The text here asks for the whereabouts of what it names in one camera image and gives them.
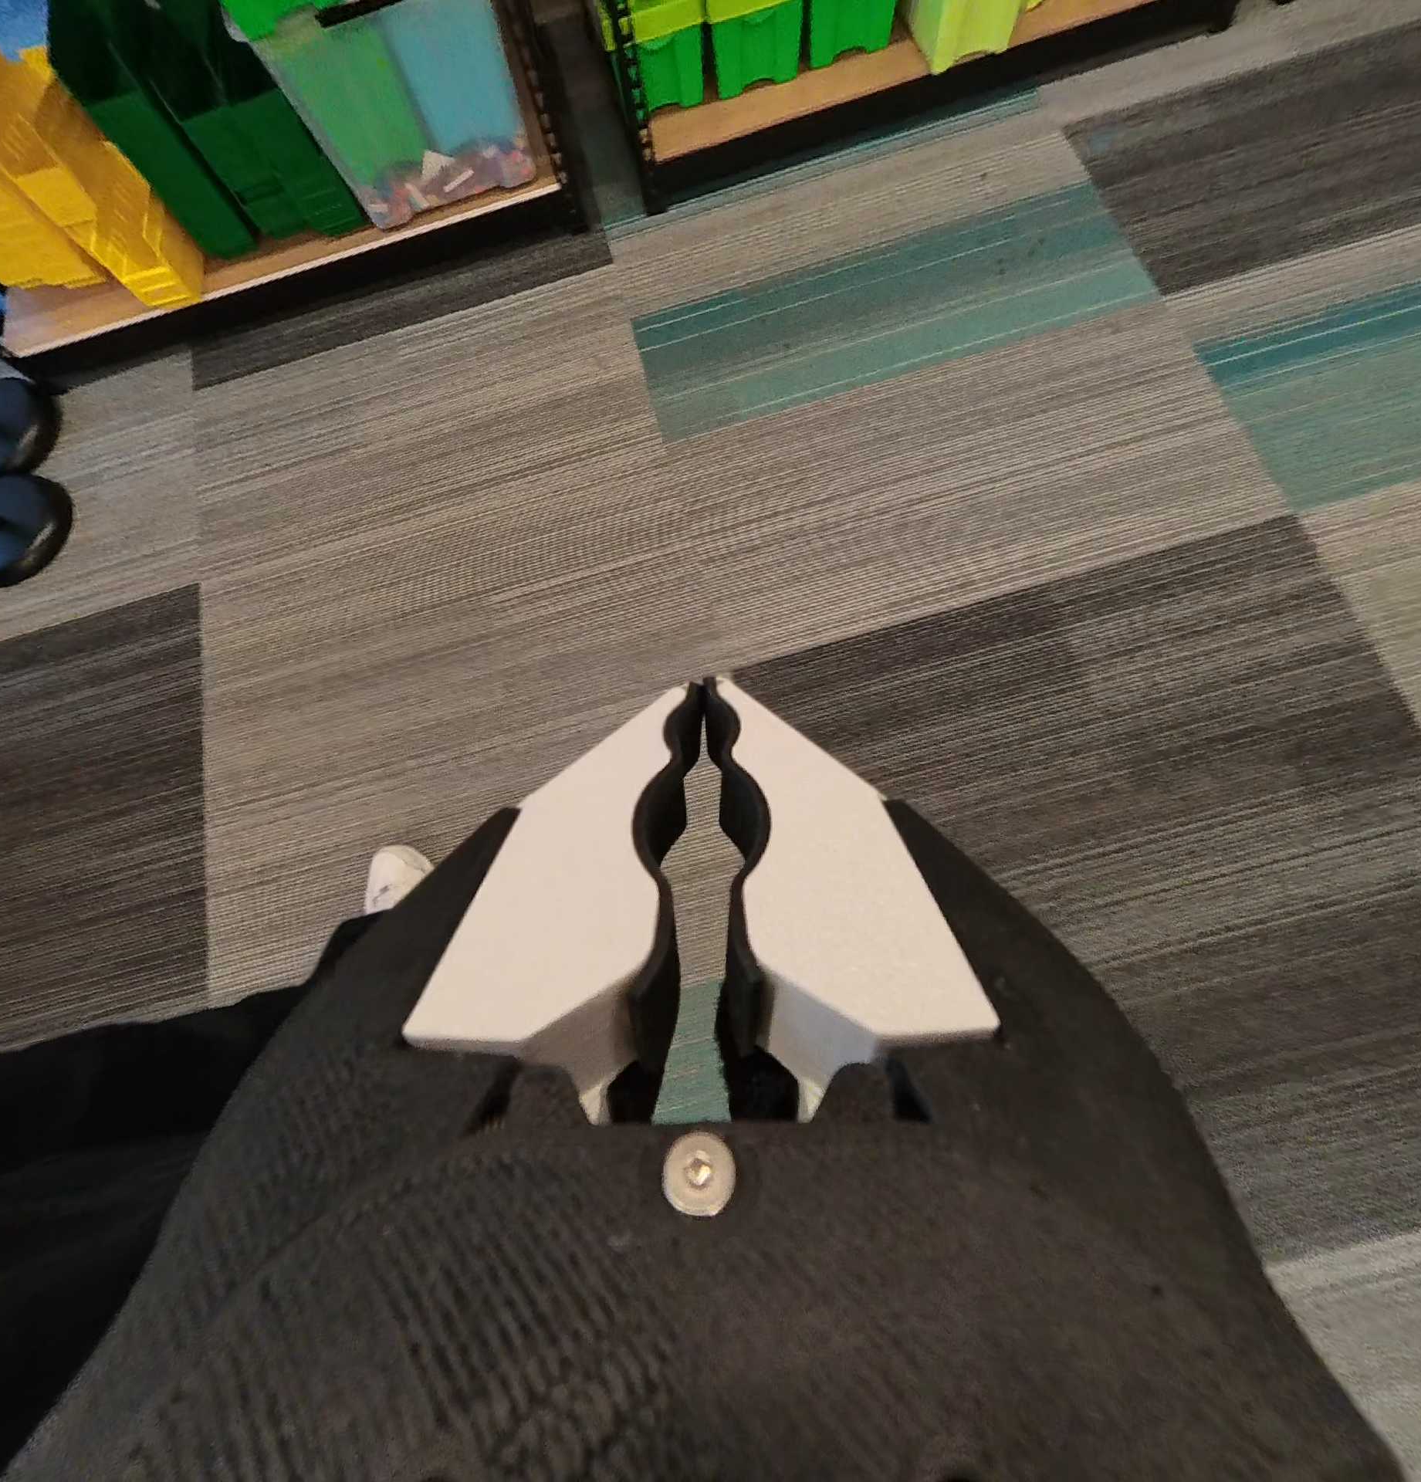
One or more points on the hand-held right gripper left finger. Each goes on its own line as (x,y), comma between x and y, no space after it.
(560,927)

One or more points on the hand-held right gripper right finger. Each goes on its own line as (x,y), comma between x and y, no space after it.
(861,927)

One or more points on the white shoe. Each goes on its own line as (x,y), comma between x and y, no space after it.
(398,875)

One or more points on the wooden bin shelf board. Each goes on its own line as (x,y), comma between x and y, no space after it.
(295,260)

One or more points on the black bin rack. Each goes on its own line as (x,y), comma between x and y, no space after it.
(583,139)

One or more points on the translucent storage bin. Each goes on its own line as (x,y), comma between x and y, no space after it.
(410,105)

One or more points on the stack of dark green bins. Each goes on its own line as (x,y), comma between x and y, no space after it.
(191,116)

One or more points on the stack of yellow bins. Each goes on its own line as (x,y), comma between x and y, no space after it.
(64,186)

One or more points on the row of light green bins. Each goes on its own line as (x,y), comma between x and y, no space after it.
(757,35)

